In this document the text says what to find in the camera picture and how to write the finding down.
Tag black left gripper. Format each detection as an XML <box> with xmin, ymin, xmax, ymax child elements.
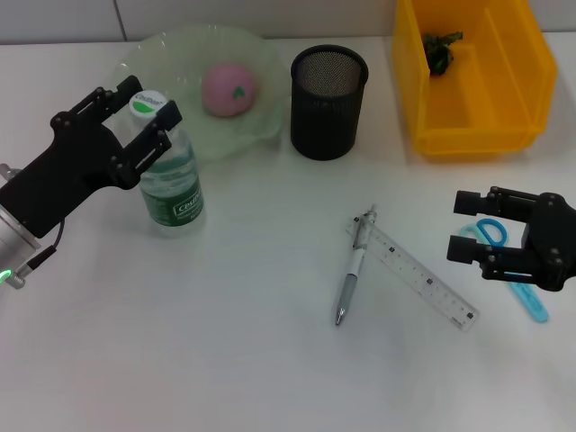
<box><xmin>0</xmin><ymin>75</ymin><xmax>185</xmax><ymax>239</ymax></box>

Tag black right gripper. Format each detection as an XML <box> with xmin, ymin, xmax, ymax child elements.
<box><xmin>445</xmin><ymin>185</ymin><xmax>576</xmax><ymax>293</ymax></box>

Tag clear plastic ruler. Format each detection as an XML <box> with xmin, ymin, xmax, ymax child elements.
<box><xmin>345</xmin><ymin>216</ymin><xmax>481</xmax><ymax>332</ymax></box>

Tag pink peach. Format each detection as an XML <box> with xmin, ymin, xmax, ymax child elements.
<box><xmin>201</xmin><ymin>61</ymin><xmax>261</xmax><ymax>119</ymax></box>

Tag clear bottle green label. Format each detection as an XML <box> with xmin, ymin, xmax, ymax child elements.
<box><xmin>128</xmin><ymin>89</ymin><xmax>208</xmax><ymax>239</ymax></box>

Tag blue scissors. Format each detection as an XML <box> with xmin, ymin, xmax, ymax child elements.
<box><xmin>458</xmin><ymin>218</ymin><xmax>551</xmax><ymax>324</ymax></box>

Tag white grey ballpoint pen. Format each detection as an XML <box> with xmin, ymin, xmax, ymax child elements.
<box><xmin>333</xmin><ymin>202</ymin><xmax>378</xmax><ymax>328</ymax></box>

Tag dark green binder clip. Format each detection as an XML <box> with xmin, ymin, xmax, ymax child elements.
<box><xmin>421</xmin><ymin>30</ymin><xmax>464</xmax><ymax>77</ymax></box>

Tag green translucent fruit plate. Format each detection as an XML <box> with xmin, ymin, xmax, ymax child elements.
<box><xmin>110</xmin><ymin>24</ymin><xmax>289</xmax><ymax>164</ymax></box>

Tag black mesh pen holder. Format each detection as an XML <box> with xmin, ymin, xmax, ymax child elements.
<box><xmin>289</xmin><ymin>43</ymin><xmax>370</xmax><ymax>161</ymax></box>

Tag yellow plastic storage bin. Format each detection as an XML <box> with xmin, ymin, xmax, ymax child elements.
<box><xmin>390</xmin><ymin>0</ymin><xmax>559</xmax><ymax>158</ymax></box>

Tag left arm connector cable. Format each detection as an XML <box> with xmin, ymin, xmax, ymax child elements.
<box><xmin>8</xmin><ymin>218</ymin><xmax>68</xmax><ymax>290</ymax></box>

